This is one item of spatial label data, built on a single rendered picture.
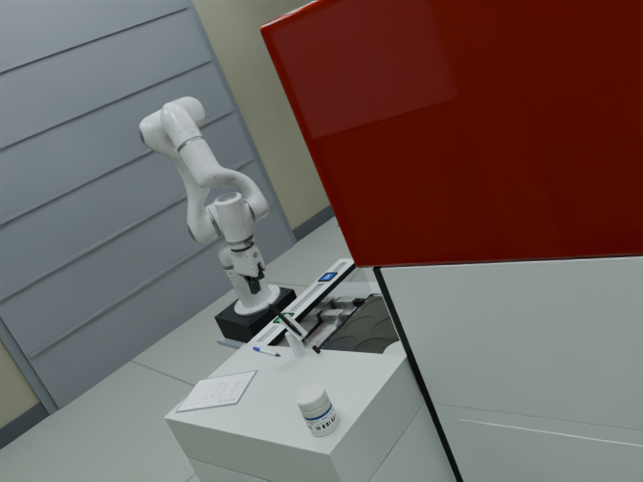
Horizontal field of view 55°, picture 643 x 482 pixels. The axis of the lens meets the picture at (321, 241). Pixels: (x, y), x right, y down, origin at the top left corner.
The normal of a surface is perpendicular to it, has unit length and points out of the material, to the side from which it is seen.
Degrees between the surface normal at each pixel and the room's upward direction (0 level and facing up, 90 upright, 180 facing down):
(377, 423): 90
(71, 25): 90
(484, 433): 90
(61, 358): 90
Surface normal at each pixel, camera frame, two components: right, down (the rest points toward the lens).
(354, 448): 0.74, -0.07
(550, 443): -0.57, 0.48
